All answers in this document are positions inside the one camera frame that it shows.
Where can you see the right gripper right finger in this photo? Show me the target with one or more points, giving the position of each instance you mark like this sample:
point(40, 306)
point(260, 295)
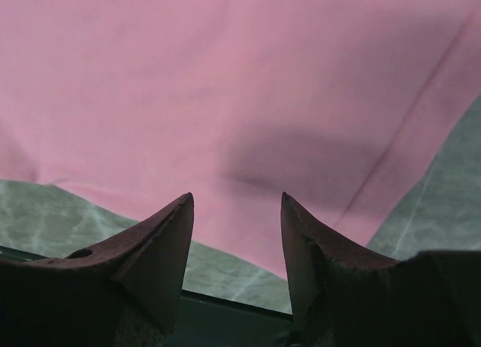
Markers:
point(343, 294)

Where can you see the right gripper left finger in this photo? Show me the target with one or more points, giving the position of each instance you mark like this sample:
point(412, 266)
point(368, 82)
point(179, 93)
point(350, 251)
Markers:
point(90, 297)

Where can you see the pink t shirt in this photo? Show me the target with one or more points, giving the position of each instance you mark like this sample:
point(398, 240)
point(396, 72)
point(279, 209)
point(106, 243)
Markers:
point(343, 104)

